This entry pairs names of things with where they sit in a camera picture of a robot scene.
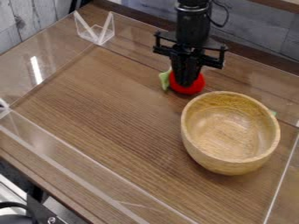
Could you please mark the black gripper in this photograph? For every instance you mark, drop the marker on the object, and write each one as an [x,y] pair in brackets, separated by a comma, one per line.
[207,55]

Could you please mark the red felt fruit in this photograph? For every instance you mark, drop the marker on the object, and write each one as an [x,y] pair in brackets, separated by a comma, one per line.
[169,83]

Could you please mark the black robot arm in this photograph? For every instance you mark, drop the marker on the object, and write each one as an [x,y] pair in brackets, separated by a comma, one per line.
[189,45]

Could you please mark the light wooden bowl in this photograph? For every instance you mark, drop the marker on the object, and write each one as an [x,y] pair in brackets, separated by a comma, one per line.
[230,132]

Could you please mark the clear acrylic tray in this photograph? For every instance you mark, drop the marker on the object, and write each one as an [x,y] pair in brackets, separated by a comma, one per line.
[91,130]

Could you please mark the black metal clamp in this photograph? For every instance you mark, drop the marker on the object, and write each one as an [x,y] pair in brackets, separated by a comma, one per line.
[23,208]

